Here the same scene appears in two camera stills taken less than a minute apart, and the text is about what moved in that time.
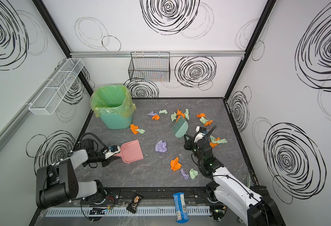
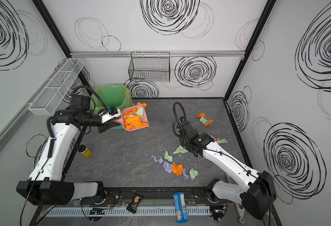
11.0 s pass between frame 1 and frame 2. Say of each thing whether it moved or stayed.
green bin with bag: stayed
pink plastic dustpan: moved
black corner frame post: stayed
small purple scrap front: stayed
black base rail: stayed
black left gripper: moved
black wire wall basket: stayed
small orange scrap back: stayed
